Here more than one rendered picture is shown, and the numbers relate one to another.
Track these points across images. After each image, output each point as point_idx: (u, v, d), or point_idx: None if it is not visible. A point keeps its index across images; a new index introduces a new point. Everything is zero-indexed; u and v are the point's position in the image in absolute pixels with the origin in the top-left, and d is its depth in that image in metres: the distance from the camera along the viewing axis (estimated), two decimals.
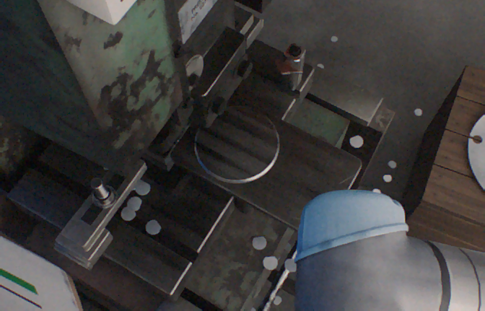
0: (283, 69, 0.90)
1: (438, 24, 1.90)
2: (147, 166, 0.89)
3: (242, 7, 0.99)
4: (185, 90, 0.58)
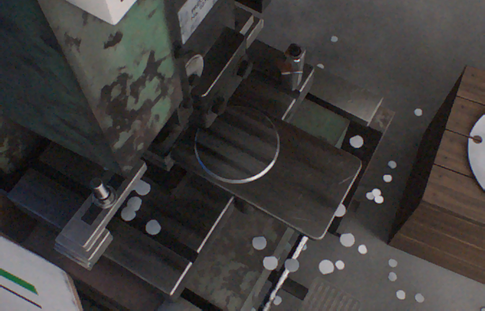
0: (283, 69, 0.90)
1: (438, 24, 1.90)
2: (147, 166, 0.89)
3: (242, 7, 0.99)
4: (185, 90, 0.58)
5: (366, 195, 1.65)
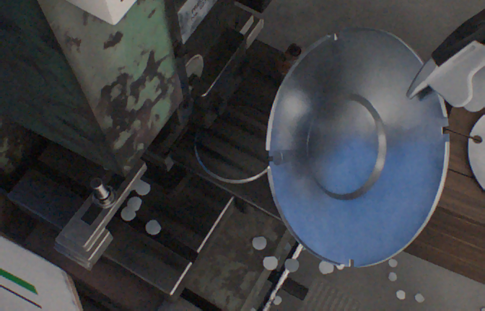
0: (283, 69, 0.90)
1: (438, 24, 1.90)
2: (147, 166, 0.89)
3: (242, 7, 0.99)
4: (185, 90, 0.58)
5: None
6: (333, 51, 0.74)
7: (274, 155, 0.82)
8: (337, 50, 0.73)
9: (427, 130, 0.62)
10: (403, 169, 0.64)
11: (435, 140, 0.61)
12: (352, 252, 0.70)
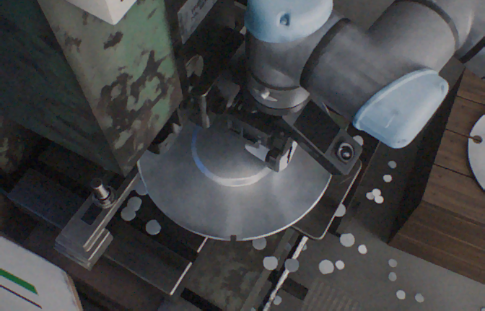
0: None
1: None
2: None
3: (242, 7, 0.99)
4: (185, 90, 0.58)
5: (366, 195, 1.65)
6: None
7: None
8: None
9: None
10: (295, 167, 0.83)
11: None
12: (235, 229, 0.80)
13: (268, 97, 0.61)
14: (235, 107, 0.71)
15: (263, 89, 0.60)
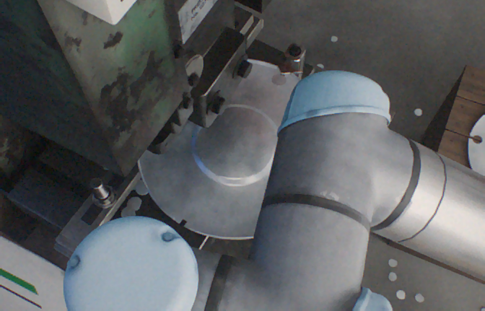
0: (283, 69, 0.90)
1: (438, 24, 1.90)
2: None
3: (242, 7, 0.99)
4: (185, 90, 0.58)
5: None
6: (273, 79, 0.90)
7: None
8: (276, 82, 0.89)
9: None
10: None
11: None
12: (189, 216, 0.80)
13: None
14: None
15: None
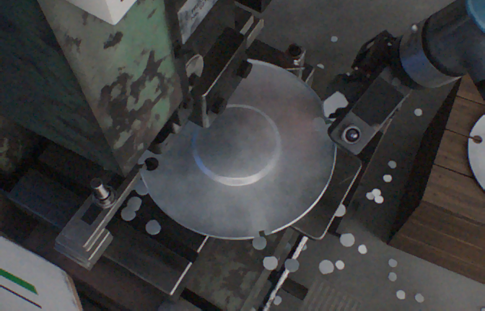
0: (286, 65, 0.90)
1: None
2: (147, 166, 0.89)
3: (242, 7, 0.99)
4: (185, 90, 0.58)
5: (366, 195, 1.65)
6: None
7: None
8: None
9: (314, 123, 0.86)
10: (299, 151, 0.84)
11: (321, 128, 0.86)
12: (261, 224, 0.80)
13: (411, 36, 0.65)
14: (390, 40, 0.76)
15: (419, 27, 0.64)
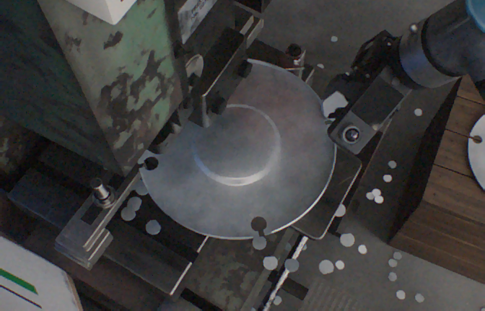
0: (286, 65, 0.90)
1: None
2: (147, 166, 0.89)
3: (242, 7, 0.99)
4: (185, 90, 0.58)
5: (366, 195, 1.65)
6: (394, 253, 1.58)
7: None
8: (397, 253, 1.58)
9: None
10: (245, 89, 0.89)
11: None
12: (319, 122, 0.87)
13: (411, 35, 0.65)
14: (389, 40, 0.76)
15: (418, 27, 0.64)
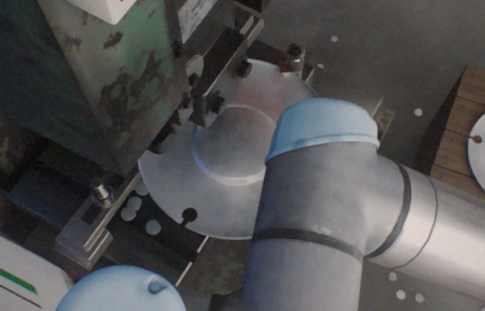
0: (283, 69, 0.90)
1: (438, 24, 1.90)
2: None
3: (242, 7, 0.99)
4: (185, 90, 0.58)
5: None
6: None
7: None
8: None
9: None
10: None
11: None
12: (278, 78, 0.90)
13: None
14: None
15: None
